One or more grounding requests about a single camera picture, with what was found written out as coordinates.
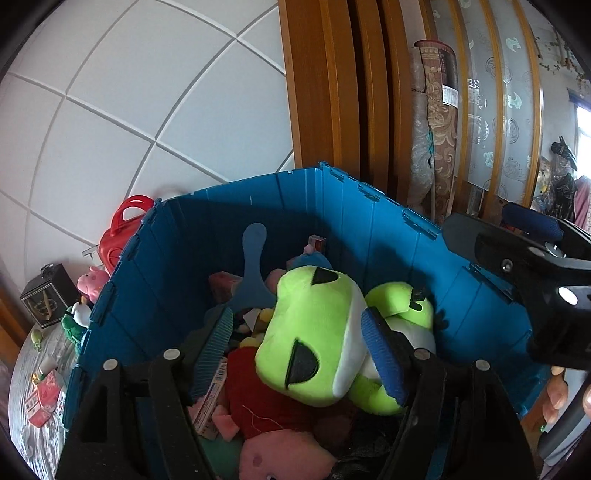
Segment lime green frog plush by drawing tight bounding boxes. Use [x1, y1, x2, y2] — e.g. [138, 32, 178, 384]
[254, 265, 437, 416]

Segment red plush toy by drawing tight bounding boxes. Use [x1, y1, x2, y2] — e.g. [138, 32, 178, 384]
[225, 346, 319, 439]

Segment plastic wrapped roll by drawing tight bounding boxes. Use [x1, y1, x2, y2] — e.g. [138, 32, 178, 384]
[410, 60, 435, 208]

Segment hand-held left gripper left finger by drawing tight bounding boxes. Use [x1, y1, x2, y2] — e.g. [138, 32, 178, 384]
[55, 306, 235, 480]

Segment frosted glass partition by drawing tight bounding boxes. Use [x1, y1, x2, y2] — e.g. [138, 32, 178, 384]
[429, 0, 555, 217]

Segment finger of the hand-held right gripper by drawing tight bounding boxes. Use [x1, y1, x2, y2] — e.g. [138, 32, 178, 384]
[501, 203, 591, 260]
[441, 212, 591, 305]

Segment grey patterned desktop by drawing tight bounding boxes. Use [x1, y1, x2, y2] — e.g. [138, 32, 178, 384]
[9, 318, 93, 480]

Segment wooden door frame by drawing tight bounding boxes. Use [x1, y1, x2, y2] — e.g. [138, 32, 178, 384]
[277, 0, 416, 208]

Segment pink pig plush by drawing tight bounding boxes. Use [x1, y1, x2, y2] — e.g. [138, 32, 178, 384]
[76, 265, 112, 303]

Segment blue plastic crate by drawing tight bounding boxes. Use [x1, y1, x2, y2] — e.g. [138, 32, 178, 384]
[62, 161, 552, 480]

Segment black gift box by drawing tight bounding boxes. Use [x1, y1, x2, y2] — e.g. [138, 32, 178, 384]
[20, 263, 80, 329]

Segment person's right hand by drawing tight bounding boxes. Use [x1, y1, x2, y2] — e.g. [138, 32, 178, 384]
[544, 366, 591, 423]

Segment dark green plush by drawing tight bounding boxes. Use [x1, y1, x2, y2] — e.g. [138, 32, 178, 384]
[61, 314, 90, 356]

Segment window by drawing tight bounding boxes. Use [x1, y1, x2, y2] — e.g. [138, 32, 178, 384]
[567, 88, 591, 139]

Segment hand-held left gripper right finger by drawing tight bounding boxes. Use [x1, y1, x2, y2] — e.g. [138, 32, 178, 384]
[360, 306, 539, 480]

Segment rolled patterned carpet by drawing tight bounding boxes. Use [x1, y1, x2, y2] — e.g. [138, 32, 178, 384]
[413, 39, 462, 222]

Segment dark hanging clothes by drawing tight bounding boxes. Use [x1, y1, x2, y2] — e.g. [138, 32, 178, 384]
[531, 136, 591, 232]

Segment red toy suitcase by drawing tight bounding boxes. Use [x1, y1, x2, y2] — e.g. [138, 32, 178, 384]
[99, 195, 155, 273]

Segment brown yellow plush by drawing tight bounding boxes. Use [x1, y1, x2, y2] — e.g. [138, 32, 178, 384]
[233, 307, 271, 354]

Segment blue paddle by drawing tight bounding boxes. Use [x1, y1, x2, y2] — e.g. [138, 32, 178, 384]
[228, 223, 278, 309]

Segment white plush toy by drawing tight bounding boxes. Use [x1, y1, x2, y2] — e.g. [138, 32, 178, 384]
[69, 295, 93, 328]

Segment red white small box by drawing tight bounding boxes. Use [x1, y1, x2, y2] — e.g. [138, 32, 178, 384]
[36, 369, 68, 408]
[25, 394, 52, 428]

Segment wooden wall trim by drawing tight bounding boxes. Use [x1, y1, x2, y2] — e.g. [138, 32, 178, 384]
[0, 277, 28, 365]

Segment pink printed box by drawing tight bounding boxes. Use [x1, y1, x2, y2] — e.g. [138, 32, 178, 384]
[191, 355, 229, 439]

